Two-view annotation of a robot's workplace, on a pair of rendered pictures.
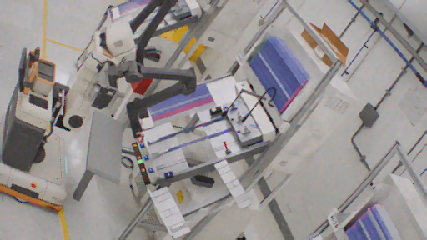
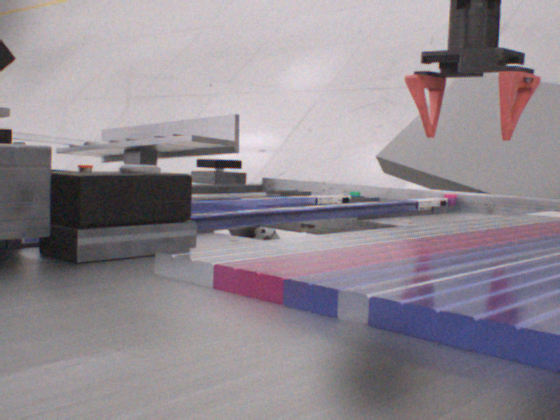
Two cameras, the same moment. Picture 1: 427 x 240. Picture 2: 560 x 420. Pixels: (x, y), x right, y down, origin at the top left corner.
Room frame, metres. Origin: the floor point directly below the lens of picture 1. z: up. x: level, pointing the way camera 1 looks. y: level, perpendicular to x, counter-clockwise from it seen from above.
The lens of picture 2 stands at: (3.38, 0.13, 1.25)
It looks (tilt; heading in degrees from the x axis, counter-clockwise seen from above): 34 degrees down; 185
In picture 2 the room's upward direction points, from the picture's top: 31 degrees counter-clockwise
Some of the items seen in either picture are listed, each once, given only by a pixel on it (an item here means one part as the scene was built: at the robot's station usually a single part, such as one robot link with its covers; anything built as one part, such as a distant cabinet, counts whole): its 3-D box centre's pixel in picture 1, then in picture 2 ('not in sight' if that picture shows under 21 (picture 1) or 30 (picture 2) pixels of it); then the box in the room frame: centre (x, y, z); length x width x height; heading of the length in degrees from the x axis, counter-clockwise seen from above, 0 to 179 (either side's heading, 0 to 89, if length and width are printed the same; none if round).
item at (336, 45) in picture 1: (328, 47); not in sight; (3.35, -0.32, 1.82); 0.68 x 0.30 x 0.20; 41
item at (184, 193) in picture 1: (190, 197); not in sight; (3.20, -0.22, 0.31); 0.70 x 0.65 x 0.62; 41
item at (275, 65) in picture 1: (282, 73); not in sight; (3.08, -0.16, 1.52); 0.51 x 0.13 x 0.27; 41
